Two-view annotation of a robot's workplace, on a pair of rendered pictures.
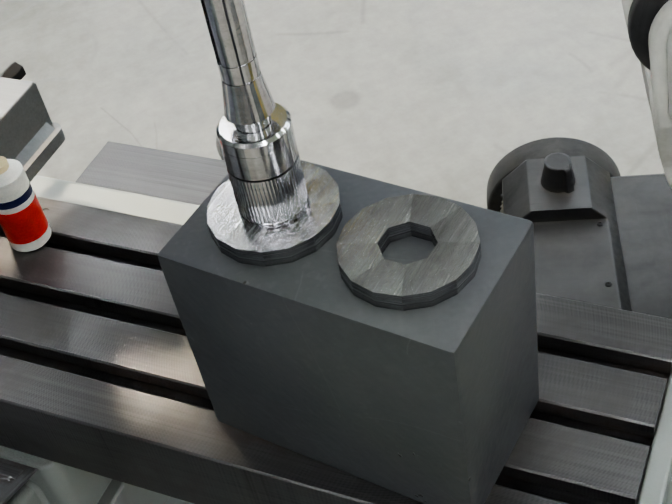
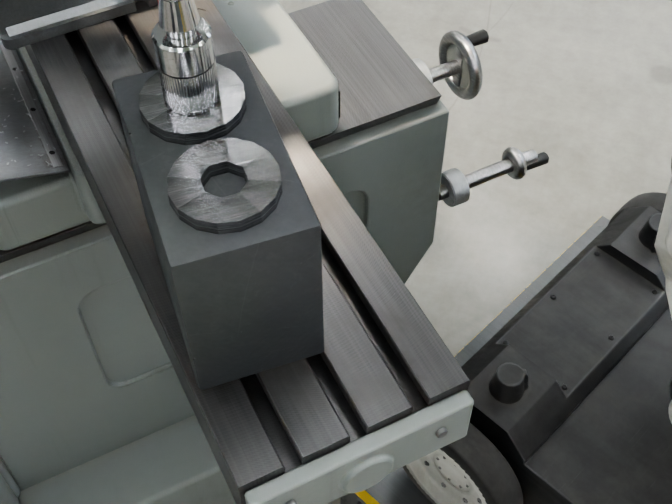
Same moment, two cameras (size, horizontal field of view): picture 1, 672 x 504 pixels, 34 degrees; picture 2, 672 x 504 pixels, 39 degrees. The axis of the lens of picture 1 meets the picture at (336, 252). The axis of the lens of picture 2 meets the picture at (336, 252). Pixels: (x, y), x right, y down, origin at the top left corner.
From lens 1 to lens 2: 41 cm
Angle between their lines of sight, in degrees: 23
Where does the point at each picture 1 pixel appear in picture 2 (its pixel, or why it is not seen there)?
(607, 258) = (631, 319)
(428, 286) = (198, 215)
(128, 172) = (344, 22)
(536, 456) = (280, 384)
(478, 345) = (211, 276)
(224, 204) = not seen: hidden behind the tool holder
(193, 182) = (375, 58)
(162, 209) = (309, 61)
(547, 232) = (610, 269)
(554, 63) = not seen: outside the picture
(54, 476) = (81, 182)
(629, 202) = not seen: outside the picture
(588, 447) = (314, 405)
